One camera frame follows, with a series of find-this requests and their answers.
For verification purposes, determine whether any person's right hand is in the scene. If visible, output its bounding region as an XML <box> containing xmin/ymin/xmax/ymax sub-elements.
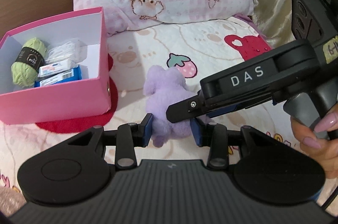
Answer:
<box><xmin>290</xmin><ymin>111</ymin><xmax>338</xmax><ymax>179</ymax></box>

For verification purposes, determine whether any green yarn ball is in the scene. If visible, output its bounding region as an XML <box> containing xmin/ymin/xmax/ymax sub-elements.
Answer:
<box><xmin>11</xmin><ymin>38</ymin><xmax>48</xmax><ymax>87</ymax></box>

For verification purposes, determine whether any pink cardboard box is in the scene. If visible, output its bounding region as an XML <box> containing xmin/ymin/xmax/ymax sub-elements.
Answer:
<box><xmin>0</xmin><ymin>7</ymin><xmax>113</xmax><ymax>125</ymax></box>

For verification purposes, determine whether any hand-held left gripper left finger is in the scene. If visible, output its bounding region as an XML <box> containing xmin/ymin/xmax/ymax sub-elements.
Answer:
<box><xmin>67</xmin><ymin>113</ymin><xmax>154</xmax><ymax>170</ymax></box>

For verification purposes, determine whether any white wet wipes packet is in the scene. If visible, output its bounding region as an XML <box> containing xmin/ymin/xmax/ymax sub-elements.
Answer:
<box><xmin>38</xmin><ymin>59</ymin><xmax>72</xmax><ymax>78</ymax></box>

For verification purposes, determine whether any clear plastic box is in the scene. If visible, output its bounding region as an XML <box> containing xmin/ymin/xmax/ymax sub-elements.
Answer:
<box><xmin>46</xmin><ymin>38</ymin><xmax>87</xmax><ymax>61</ymax></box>

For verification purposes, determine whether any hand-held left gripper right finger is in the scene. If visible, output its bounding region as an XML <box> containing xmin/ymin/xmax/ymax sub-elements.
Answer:
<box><xmin>191</xmin><ymin>118</ymin><xmax>278</xmax><ymax>169</ymax></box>

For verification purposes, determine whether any black cable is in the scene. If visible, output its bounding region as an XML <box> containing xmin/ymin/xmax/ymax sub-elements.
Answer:
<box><xmin>321</xmin><ymin>184</ymin><xmax>338</xmax><ymax>211</ymax></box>

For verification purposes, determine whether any blue wet wipes packet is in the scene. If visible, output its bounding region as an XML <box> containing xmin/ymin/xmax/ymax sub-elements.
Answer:
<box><xmin>34</xmin><ymin>67</ymin><xmax>82</xmax><ymax>87</ymax></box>

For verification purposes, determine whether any purple plush toy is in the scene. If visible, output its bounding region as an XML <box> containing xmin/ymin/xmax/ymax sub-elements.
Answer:
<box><xmin>143</xmin><ymin>65</ymin><xmax>194</xmax><ymax>148</ymax></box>

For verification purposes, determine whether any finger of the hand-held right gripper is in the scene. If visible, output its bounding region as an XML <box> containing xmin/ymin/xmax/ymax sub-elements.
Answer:
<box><xmin>166</xmin><ymin>93</ymin><xmax>274</xmax><ymax>124</ymax></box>
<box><xmin>203</xmin><ymin>105</ymin><xmax>249</xmax><ymax>119</ymax></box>

